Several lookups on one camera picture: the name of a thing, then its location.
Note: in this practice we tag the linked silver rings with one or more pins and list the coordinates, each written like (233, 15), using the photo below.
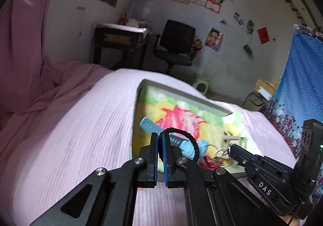
(219, 151)

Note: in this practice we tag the colourful paper lining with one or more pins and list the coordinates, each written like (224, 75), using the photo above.
(184, 120)

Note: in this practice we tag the green wall ornament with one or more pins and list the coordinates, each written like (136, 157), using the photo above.
(248, 49)

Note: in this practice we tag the orange cartoon wall poster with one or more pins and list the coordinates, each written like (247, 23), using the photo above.
(196, 47)

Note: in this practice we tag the red wall card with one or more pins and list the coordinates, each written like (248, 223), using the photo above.
(263, 36)

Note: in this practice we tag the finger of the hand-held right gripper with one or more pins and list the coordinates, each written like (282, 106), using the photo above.
(244, 159)
(248, 152)

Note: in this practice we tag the blue printed cloth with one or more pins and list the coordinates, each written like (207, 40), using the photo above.
(302, 77)

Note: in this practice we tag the pale green stool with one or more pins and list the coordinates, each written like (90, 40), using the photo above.
(201, 82)

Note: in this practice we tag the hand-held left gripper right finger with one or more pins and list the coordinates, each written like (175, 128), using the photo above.
(166, 165)

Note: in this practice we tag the pink bed blanket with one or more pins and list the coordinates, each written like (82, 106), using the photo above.
(75, 140)

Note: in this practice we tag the colourful box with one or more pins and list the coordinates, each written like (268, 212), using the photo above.
(181, 94)

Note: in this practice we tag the brown cardboard box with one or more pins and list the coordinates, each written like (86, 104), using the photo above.
(265, 87)

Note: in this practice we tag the dark wooden desk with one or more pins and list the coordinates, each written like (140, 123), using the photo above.
(116, 39)

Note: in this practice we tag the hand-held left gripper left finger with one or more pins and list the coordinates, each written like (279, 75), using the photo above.
(154, 165)

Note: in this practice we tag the small wall photo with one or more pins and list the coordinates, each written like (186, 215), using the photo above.
(238, 18)
(250, 26)

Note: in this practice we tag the papers on desk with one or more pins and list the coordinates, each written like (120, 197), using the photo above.
(133, 23)

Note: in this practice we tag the black office chair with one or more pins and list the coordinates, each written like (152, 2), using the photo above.
(176, 36)

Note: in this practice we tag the pink curtain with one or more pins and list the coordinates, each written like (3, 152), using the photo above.
(22, 39)

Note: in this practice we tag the beige hair claw clip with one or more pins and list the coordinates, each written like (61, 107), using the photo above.
(232, 137)

